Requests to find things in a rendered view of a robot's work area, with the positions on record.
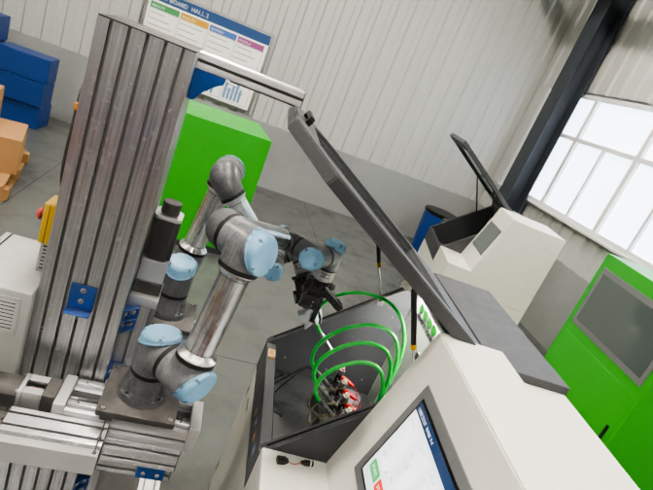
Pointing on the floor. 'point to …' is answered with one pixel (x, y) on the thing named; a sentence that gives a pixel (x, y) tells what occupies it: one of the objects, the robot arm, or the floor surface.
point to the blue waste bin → (429, 223)
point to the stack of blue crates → (25, 81)
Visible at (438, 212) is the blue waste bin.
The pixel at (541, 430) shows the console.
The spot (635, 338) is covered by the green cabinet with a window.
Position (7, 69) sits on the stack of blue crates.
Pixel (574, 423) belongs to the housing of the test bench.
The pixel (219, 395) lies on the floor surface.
